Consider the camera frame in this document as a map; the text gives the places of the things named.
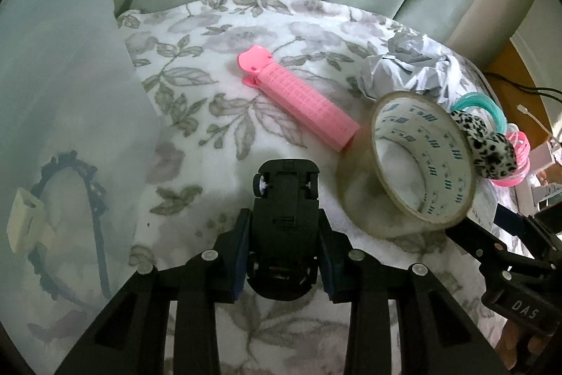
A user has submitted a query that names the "black plastic clip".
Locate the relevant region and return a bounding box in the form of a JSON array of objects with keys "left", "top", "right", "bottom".
[{"left": 247, "top": 159, "right": 319, "bottom": 302}]

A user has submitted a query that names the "black beaded headband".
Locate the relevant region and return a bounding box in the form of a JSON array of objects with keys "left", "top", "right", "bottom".
[{"left": 28, "top": 150, "right": 112, "bottom": 308}]

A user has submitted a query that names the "cream hair claw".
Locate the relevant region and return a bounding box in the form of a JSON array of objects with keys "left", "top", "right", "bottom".
[{"left": 7, "top": 187, "right": 55, "bottom": 255}]

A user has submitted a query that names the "dark red hair claw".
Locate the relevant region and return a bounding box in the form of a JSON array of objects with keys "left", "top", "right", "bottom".
[{"left": 28, "top": 310, "right": 87, "bottom": 343}]

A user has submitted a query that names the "leopard print scrunchie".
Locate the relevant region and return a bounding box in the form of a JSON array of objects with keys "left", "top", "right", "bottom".
[{"left": 451, "top": 110, "right": 517, "bottom": 180}]

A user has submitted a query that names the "brown packing tape roll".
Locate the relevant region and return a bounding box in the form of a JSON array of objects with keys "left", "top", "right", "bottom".
[{"left": 336, "top": 91, "right": 476, "bottom": 239}]

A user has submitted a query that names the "floral white blanket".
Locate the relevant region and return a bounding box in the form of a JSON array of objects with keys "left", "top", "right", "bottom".
[{"left": 115, "top": 0, "right": 515, "bottom": 375}]

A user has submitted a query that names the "pink hair roller clip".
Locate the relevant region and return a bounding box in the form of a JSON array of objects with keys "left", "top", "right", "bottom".
[{"left": 236, "top": 45, "right": 360, "bottom": 152}]

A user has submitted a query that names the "translucent plastic bag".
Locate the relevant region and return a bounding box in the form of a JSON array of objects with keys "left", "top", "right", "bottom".
[{"left": 1, "top": 0, "right": 160, "bottom": 374}]

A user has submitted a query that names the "crumpled paper ball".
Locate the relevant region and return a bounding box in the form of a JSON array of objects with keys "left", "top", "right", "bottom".
[{"left": 356, "top": 32, "right": 466, "bottom": 110}]

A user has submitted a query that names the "pink hair ties bundle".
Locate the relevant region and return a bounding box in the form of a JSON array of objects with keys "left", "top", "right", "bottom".
[{"left": 489, "top": 129, "right": 532, "bottom": 188}]

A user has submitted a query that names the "white cable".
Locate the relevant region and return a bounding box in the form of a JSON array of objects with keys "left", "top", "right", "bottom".
[{"left": 516, "top": 104, "right": 553, "bottom": 137}]

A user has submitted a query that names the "teal hair ties bundle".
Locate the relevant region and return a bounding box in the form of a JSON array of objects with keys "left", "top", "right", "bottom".
[{"left": 450, "top": 91, "right": 508, "bottom": 136}]

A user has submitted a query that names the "black cable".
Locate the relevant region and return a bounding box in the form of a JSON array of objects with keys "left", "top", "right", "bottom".
[{"left": 482, "top": 71, "right": 562, "bottom": 106}]

